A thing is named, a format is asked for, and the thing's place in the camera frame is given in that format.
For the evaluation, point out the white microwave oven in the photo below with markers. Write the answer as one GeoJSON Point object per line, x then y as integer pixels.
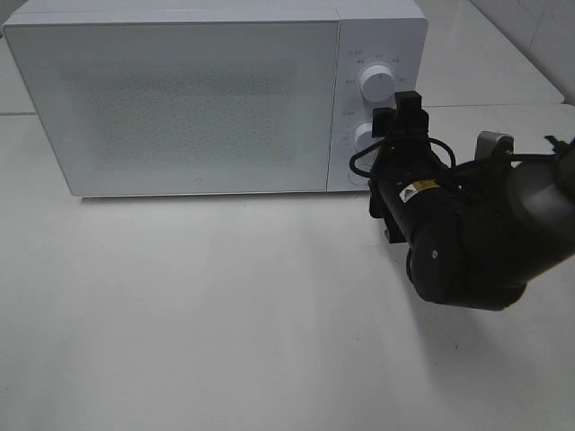
{"type": "Point", "coordinates": [369, 32]}

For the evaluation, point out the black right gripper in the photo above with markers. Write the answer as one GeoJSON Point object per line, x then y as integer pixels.
{"type": "Point", "coordinates": [403, 177]}

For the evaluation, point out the round door release button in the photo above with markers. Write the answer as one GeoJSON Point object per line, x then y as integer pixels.
{"type": "Point", "coordinates": [359, 180]}

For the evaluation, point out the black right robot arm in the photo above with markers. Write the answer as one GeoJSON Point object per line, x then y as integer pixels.
{"type": "Point", "coordinates": [479, 231]}

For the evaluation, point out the white microwave knob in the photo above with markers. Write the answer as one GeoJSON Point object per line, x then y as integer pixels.
{"type": "Point", "coordinates": [377, 83]}
{"type": "Point", "coordinates": [362, 137]}

